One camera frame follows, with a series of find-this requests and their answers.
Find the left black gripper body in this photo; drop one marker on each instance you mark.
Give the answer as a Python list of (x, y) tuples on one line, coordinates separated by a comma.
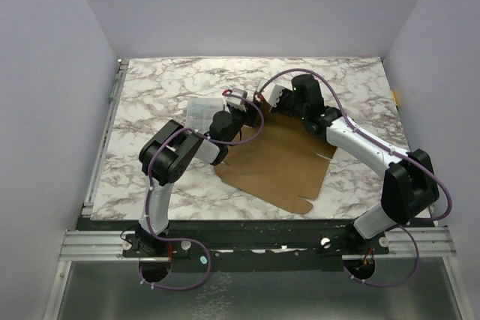
[(238, 118)]

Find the brown cardboard box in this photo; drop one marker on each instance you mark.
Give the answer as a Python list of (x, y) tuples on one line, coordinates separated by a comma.
[(283, 166)]

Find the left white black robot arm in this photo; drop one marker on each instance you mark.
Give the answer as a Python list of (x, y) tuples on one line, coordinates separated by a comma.
[(166, 156)]

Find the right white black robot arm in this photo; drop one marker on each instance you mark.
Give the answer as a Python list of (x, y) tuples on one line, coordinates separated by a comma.
[(408, 187)]

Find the clear plastic screw organizer box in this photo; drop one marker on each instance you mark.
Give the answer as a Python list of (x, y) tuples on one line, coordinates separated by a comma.
[(200, 112)]

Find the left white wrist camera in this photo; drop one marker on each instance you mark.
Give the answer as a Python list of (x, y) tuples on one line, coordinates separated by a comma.
[(236, 98)]

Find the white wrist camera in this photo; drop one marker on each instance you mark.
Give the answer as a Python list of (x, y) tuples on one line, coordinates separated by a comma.
[(271, 94), (236, 98)]

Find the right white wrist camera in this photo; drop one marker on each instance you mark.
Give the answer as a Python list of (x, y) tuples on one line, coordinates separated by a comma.
[(271, 94)]

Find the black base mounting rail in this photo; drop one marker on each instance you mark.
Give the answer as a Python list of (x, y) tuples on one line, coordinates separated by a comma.
[(251, 245)]

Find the aluminium extrusion frame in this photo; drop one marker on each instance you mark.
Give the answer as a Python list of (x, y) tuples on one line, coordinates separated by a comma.
[(63, 269)]

